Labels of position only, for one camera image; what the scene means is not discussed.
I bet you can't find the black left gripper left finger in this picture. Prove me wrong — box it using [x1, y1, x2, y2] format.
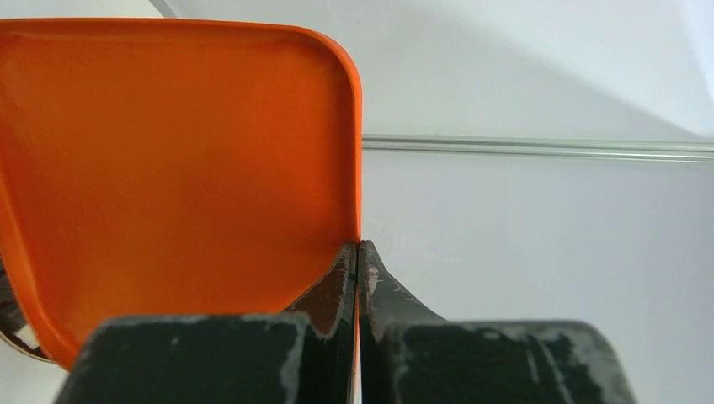
[56, 243, 357, 403]

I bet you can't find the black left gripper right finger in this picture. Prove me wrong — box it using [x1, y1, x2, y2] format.
[358, 241, 636, 403]

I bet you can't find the orange box lid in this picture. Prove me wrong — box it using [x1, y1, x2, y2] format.
[1, 19, 362, 369]

